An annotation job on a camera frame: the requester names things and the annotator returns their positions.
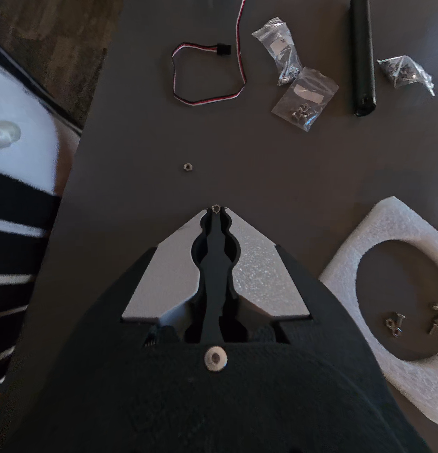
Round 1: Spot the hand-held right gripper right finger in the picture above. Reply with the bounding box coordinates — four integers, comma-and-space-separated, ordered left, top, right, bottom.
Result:
219, 207, 311, 343

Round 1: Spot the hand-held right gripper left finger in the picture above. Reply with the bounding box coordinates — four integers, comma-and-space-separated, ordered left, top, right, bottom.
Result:
121, 208, 214, 343

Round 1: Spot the red white black servo cable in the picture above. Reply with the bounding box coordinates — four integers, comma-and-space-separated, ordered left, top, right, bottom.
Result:
172, 0, 247, 105

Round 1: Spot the black electric screwdriver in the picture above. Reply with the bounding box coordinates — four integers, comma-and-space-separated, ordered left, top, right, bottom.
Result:
349, 0, 377, 117

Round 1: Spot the dark grey desk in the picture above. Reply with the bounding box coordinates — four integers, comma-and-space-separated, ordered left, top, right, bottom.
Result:
3, 0, 438, 453

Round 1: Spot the white foam sheet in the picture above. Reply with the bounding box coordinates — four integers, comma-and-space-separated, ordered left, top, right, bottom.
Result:
318, 196, 438, 428

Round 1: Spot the flat clear bag white label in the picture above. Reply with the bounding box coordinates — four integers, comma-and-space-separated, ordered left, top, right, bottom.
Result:
271, 67, 340, 132

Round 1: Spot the person's white undershirt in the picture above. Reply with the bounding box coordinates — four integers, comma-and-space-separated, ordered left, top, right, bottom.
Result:
0, 60, 62, 194

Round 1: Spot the crumpled clear bag white label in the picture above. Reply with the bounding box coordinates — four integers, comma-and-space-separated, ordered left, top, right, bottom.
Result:
252, 17, 303, 86

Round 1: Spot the clear bag of dark screws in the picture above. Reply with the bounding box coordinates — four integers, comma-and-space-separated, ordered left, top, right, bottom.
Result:
377, 55, 436, 97

